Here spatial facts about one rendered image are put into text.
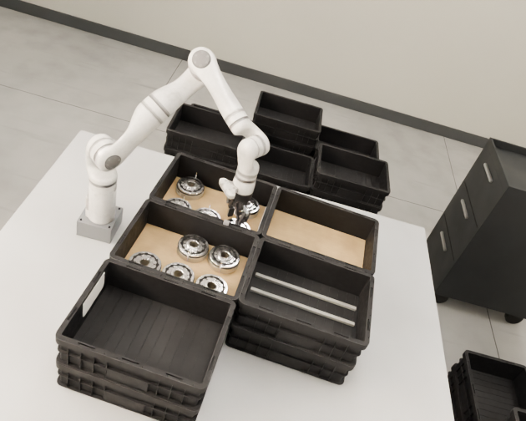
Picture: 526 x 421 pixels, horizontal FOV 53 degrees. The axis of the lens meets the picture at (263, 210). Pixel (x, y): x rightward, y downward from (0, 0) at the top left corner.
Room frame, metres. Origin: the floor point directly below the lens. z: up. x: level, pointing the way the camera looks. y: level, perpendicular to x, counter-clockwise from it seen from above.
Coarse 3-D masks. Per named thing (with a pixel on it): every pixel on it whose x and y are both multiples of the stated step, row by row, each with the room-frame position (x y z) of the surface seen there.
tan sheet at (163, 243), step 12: (144, 228) 1.27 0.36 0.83; (156, 228) 1.28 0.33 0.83; (144, 240) 1.22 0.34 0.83; (156, 240) 1.23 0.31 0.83; (168, 240) 1.25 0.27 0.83; (132, 252) 1.15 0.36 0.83; (156, 252) 1.18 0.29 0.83; (168, 252) 1.20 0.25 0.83; (192, 264) 1.18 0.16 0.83; (204, 264) 1.20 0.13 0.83; (240, 264) 1.25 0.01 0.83; (228, 276) 1.18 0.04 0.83; (240, 276) 1.19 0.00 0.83; (228, 288) 1.13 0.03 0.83
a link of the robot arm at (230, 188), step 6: (222, 180) 1.38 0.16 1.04; (228, 180) 1.39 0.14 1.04; (234, 180) 1.39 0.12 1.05; (222, 186) 1.36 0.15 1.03; (228, 186) 1.36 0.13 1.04; (234, 186) 1.37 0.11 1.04; (240, 186) 1.37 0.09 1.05; (246, 186) 1.37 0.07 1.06; (252, 186) 1.38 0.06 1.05; (228, 192) 1.34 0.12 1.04; (234, 192) 1.34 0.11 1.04; (240, 192) 1.37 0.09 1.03; (246, 192) 1.37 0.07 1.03; (252, 192) 1.39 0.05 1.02
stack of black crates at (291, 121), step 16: (272, 96) 2.94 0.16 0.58; (256, 112) 2.67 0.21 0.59; (272, 112) 2.92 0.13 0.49; (288, 112) 2.94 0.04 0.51; (304, 112) 2.95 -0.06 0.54; (320, 112) 2.92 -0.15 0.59; (272, 128) 2.66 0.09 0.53; (288, 128) 2.67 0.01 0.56; (304, 128) 2.67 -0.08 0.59; (320, 128) 2.72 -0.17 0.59; (272, 144) 2.67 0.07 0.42; (288, 144) 2.66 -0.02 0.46; (304, 144) 2.67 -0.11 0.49
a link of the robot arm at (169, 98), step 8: (176, 80) 1.52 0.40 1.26; (184, 80) 1.53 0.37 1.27; (192, 80) 1.54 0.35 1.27; (200, 80) 1.54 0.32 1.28; (160, 88) 1.47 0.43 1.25; (168, 88) 1.47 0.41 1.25; (176, 88) 1.49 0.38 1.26; (184, 88) 1.50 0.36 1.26; (192, 88) 1.52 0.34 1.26; (200, 88) 1.54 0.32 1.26; (152, 96) 1.43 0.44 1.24; (160, 96) 1.43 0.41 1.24; (168, 96) 1.44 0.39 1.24; (176, 96) 1.46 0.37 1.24; (184, 96) 1.49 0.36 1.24; (160, 104) 1.41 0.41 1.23; (168, 104) 1.42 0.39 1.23; (176, 104) 1.45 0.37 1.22; (168, 112) 1.42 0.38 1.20
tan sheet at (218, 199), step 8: (176, 184) 1.54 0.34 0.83; (168, 192) 1.48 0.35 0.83; (208, 192) 1.56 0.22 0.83; (216, 192) 1.57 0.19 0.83; (192, 200) 1.48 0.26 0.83; (200, 200) 1.50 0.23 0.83; (208, 200) 1.51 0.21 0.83; (216, 200) 1.52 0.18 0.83; (224, 200) 1.54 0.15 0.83; (192, 208) 1.44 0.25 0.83; (216, 208) 1.48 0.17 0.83; (224, 208) 1.50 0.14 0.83; (264, 208) 1.57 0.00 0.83; (224, 216) 1.45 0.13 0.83; (232, 216) 1.47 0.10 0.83; (256, 216) 1.51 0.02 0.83; (248, 224) 1.45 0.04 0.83; (256, 224) 1.47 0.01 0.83
